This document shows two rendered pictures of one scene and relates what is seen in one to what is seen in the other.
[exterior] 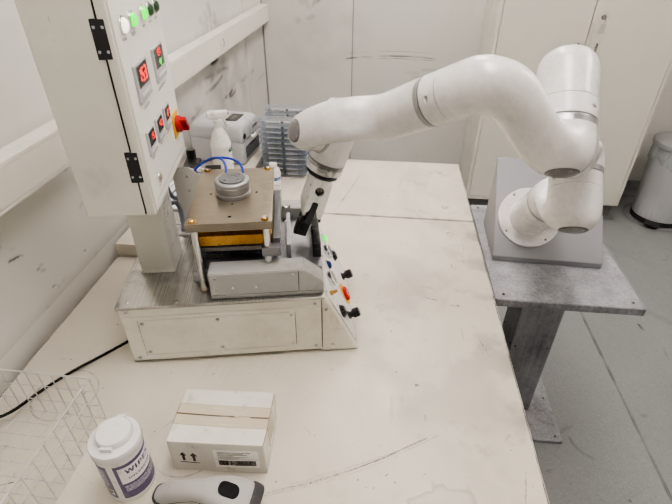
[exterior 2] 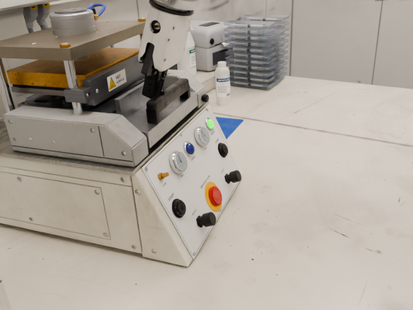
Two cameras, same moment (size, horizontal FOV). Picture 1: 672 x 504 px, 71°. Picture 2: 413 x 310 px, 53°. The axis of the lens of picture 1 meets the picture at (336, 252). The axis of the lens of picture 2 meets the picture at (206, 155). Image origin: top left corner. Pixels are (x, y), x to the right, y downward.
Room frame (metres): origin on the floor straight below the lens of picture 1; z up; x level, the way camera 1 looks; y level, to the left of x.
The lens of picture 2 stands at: (0.36, -0.35, 1.23)
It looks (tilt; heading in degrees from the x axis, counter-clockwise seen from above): 26 degrees down; 28
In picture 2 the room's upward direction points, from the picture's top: 3 degrees counter-clockwise
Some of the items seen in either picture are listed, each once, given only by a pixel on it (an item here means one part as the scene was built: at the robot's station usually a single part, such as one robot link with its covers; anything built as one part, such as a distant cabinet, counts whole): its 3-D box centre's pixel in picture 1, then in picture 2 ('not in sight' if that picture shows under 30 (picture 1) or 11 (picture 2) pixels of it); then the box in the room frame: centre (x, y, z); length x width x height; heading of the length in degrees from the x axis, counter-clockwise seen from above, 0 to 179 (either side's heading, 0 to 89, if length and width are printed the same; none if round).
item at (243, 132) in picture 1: (226, 135); (201, 44); (1.93, 0.47, 0.88); 0.25 x 0.20 x 0.17; 78
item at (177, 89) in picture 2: (315, 233); (169, 99); (0.99, 0.05, 0.99); 0.15 x 0.02 x 0.04; 6
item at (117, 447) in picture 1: (123, 457); not in sight; (0.49, 0.38, 0.82); 0.09 x 0.09 x 0.15
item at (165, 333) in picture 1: (249, 281); (106, 158); (0.99, 0.23, 0.84); 0.53 x 0.37 x 0.17; 96
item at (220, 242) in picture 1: (236, 207); (82, 53); (0.98, 0.24, 1.07); 0.22 x 0.17 x 0.10; 6
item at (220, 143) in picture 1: (221, 142); (184, 43); (1.76, 0.45, 0.92); 0.09 x 0.08 x 0.25; 110
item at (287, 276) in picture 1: (267, 277); (74, 134); (0.84, 0.15, 0.96); 0.25 x 0.05 x 0.07; 96
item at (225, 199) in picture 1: (222, 199); (70, 42); (0.98, 0.27, 1.08); 0.31 x 0.24 x 0.13; 6
